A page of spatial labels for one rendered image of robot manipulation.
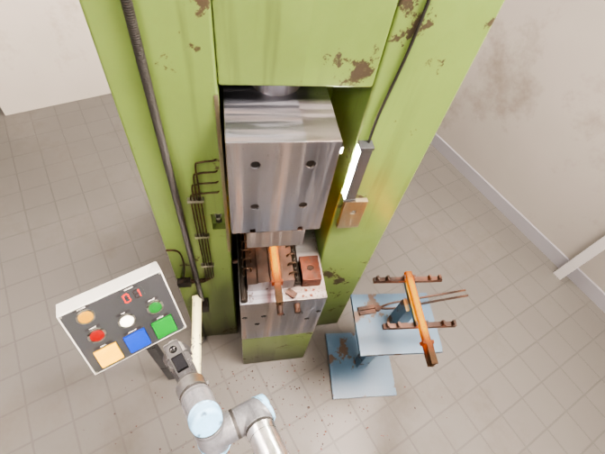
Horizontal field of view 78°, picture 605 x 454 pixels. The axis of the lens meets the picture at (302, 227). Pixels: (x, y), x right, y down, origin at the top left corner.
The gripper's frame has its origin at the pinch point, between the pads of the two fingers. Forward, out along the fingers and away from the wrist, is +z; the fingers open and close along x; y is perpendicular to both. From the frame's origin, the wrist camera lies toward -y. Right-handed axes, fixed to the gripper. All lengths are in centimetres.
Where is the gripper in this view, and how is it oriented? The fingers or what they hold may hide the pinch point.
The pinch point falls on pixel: (171, 341)
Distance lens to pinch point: 143.9
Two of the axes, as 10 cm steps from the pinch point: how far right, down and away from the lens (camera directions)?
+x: 8.3, -3.9, 3.9
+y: 1.7, 8.5, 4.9
